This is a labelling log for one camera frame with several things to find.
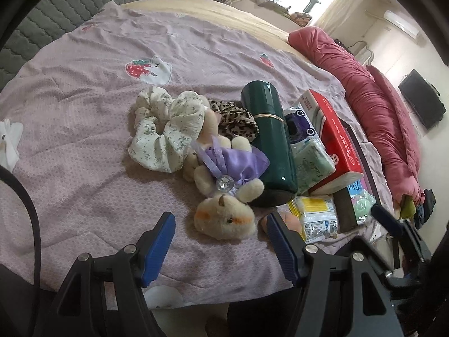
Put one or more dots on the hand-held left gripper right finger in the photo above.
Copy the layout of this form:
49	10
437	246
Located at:
280	245

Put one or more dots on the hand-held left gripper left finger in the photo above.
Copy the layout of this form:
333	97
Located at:
161	245

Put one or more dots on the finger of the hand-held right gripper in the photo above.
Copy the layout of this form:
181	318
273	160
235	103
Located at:
384	216

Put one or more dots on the yellow wet wipes pack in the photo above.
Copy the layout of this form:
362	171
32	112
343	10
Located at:
315	217

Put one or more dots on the teddy bear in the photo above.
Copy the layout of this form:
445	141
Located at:
224	214

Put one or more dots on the white floral scrunchie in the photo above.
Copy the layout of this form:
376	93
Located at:
182	112

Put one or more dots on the heap of clothes beside bed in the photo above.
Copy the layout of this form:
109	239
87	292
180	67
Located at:
421	210

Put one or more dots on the green tissue pack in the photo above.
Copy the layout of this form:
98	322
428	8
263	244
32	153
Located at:
312	165

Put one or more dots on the dark green thermos bottle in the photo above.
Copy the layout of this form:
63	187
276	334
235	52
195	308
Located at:
273	154

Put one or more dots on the red tissue box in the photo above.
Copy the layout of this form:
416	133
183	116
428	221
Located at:
333	137

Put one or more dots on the pink quilt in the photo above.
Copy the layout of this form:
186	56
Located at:
368	105

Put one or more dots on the purple and white tissue pack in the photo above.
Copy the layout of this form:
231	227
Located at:
298	126

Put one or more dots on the black television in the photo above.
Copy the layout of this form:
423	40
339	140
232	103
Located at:
424	101

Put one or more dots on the leopard print scrunchie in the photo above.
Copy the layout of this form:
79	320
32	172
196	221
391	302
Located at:
235	119

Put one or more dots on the purple strawberry print blanket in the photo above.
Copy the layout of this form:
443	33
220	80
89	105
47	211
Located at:
87	112

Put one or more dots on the white air conditioner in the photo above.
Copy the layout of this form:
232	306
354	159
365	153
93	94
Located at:
401	24

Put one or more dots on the cream curtain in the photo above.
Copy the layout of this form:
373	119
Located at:
340	7

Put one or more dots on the beige bed sheet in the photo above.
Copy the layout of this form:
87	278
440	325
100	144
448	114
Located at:
210	17

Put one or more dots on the clothes on window sill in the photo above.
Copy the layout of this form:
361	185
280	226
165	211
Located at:
277	7

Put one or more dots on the grey quilted headboard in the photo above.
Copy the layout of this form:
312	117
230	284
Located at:
42	21

